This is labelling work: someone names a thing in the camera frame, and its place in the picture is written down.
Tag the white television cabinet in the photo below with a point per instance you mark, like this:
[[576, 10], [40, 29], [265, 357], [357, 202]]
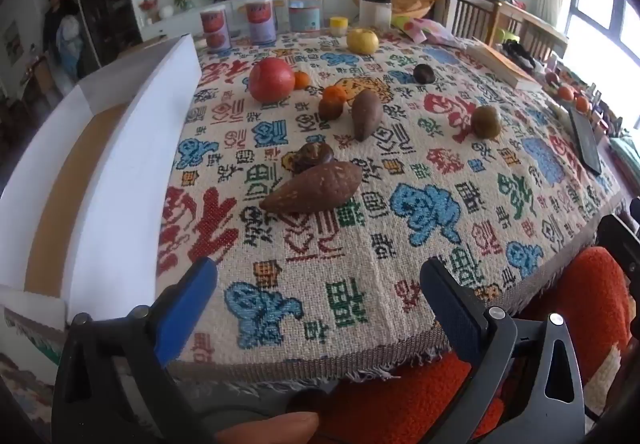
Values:
[[172, 24]]

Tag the white round vase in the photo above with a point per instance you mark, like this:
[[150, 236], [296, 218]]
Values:
[[167, 11]]

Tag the small yellow lid jar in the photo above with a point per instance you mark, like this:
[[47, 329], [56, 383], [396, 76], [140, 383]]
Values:
[[338, 26]]

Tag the wooden chair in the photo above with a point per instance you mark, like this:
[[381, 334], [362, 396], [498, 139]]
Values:
[[470, 13], [537, 37]]

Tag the black tablet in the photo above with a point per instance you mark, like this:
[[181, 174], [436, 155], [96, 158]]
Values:
[[585, 139]]

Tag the red flower bouquet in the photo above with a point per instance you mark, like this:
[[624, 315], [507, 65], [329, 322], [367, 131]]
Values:
[[148, 4]]

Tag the green kiwi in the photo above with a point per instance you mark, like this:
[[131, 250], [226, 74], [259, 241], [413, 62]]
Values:
[[485, 122]]

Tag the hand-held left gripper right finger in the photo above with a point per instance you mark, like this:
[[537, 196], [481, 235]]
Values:
[[455, 314]]

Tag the pink plastic bag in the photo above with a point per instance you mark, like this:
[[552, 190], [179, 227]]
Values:
[[427, 30]]

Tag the person's left hand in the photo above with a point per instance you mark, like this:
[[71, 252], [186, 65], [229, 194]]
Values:
[[275, 429]]

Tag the clear canister gold lid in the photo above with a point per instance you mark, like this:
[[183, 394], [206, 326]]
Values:
[[305, 12]]

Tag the brown kiwi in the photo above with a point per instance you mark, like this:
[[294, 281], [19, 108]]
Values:
[[329, 112]]

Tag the small purple sweet potato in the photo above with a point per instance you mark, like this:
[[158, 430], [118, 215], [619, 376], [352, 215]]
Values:
[[366, 114]]

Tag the white cardboard box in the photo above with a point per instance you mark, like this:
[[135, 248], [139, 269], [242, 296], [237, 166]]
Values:
[[125, 164]]

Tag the wall painting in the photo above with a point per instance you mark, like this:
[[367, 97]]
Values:
[[13, 40]]

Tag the red apple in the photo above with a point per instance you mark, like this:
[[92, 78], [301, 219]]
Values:
[[271, 79]]

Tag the small orange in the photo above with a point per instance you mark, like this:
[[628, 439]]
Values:
[[302, 80]]

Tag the thick book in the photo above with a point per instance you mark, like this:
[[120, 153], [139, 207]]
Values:
[[505, 64]]

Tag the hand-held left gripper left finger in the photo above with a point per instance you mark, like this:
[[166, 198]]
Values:
[[185, 311]]

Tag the dark purple passion fruit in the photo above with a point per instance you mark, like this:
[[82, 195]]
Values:
[[424, 74]]

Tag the yellow apple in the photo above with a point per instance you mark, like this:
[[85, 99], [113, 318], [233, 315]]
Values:
[[362, 42]]

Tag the printed woven tablecloth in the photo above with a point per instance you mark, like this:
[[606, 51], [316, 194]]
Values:
[[400, 184]]

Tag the large brown sweet potato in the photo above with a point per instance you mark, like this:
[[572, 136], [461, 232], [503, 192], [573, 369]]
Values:
[[312, 187]]

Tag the red labelled can middle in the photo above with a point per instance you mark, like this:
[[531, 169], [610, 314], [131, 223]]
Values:
[[261, 20]]

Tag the dark brown wrinkled fruit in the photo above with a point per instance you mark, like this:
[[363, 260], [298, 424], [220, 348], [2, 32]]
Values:
[[312, 155]]

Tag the orange on side table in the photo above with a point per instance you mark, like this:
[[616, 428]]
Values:
[[582, 104], [565, 93]]

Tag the large orange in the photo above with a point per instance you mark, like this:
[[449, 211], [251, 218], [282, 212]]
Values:
[[335, 94]]

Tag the red label can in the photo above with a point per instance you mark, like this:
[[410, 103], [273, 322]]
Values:
[[215, 30]]

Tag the clear jar black lid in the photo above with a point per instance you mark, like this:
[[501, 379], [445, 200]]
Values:
[[375, 13]]

